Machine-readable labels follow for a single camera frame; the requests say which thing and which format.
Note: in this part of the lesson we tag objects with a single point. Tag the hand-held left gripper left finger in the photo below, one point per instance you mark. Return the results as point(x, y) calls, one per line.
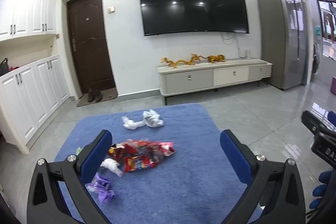
point(97, 155)

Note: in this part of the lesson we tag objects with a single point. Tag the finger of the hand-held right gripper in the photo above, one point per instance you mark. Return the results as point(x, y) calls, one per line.
point(312, 123)
point(332, 120)

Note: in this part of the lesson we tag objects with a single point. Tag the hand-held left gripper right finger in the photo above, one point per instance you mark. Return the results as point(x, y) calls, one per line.
point(233, 155)

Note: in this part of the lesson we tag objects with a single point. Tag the green plastic wrapper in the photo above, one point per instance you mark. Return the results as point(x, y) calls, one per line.
point(79, 151)

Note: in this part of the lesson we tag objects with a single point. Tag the clear crinkled plastic wrapper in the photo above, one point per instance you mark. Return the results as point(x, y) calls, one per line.
point(152, 119)

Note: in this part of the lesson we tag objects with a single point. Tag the person's right hand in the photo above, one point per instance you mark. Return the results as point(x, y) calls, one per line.
point(324, 179)

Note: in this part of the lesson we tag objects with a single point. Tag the white crumpled tissue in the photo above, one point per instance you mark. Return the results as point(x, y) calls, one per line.
point(111, 166)
point(131, 123)

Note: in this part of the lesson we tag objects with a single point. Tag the purple box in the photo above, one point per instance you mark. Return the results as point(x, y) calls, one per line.
point(333, 88)

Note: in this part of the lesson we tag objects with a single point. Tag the purple crumpled wrapper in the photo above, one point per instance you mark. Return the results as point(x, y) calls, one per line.
point(103, 188)

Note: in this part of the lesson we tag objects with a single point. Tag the clear bag of red wrappers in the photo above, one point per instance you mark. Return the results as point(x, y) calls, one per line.
point(143, 154)

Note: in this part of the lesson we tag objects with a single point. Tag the blue fuzzy blanket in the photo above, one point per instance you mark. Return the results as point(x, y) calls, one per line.
point(183, 187)

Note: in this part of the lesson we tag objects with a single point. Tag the brown doormat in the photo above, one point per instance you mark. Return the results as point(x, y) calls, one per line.
point(107, 96)

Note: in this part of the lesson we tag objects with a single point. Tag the brown shoe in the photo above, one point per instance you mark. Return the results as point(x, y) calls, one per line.
point(91, 95)
point(98, 95)

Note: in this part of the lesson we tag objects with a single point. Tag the grey and white television console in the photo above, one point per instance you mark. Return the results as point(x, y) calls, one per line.
point(210, 77)

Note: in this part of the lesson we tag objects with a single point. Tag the white lower cabinets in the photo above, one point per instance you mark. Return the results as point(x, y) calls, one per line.
point(31, 95)

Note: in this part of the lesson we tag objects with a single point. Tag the glass window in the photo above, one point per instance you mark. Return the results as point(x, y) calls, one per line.
point(326, 29)

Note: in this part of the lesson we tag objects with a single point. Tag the grey refrigerator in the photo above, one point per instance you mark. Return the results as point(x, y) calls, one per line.
point(278, 37)

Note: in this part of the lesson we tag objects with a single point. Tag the small white bottle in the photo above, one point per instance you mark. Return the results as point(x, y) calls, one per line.
point(247, 54)

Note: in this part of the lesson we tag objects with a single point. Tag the golden tiger figurine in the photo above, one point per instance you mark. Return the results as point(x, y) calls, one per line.
point(216, 58)

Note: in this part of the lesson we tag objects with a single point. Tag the golden dragon figurine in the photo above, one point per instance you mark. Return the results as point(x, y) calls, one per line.
point(181, 61)

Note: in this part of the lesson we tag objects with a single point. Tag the dark brown door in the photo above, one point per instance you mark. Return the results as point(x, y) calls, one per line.
point(90, 43)

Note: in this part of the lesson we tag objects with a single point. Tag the black bag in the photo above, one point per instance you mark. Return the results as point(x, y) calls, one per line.
point(4, 67)

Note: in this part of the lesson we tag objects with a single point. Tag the beige wall switch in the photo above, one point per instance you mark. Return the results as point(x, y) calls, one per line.
point(111, 9)

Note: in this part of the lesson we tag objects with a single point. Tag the black wall television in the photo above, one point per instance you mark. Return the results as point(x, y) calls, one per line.
point(193, 3)

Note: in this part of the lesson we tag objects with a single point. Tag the white upper wall cabinets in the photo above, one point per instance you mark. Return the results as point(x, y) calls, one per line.
point(26, 8)

